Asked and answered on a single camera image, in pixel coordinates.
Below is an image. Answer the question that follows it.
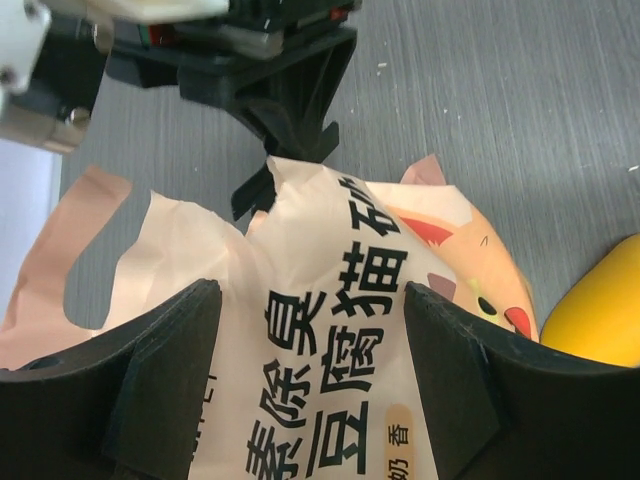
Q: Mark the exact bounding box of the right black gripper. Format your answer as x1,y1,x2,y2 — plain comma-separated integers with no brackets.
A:
29,0,364,154

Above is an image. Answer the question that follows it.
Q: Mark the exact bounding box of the yellow plastic scoop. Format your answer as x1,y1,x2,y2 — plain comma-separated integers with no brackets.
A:
540,234,639,367

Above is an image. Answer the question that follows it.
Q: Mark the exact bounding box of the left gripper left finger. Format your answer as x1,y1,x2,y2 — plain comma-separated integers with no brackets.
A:
1,279,222,479

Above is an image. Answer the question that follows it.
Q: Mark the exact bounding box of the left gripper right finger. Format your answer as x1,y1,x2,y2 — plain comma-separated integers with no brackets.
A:
404,283,639,479

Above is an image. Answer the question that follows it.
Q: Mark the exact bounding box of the pink cat litter bag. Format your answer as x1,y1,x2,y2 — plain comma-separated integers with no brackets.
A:
1,155,539,479

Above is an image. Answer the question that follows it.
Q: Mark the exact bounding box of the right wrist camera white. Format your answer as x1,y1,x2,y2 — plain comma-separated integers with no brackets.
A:
0,0,231,156

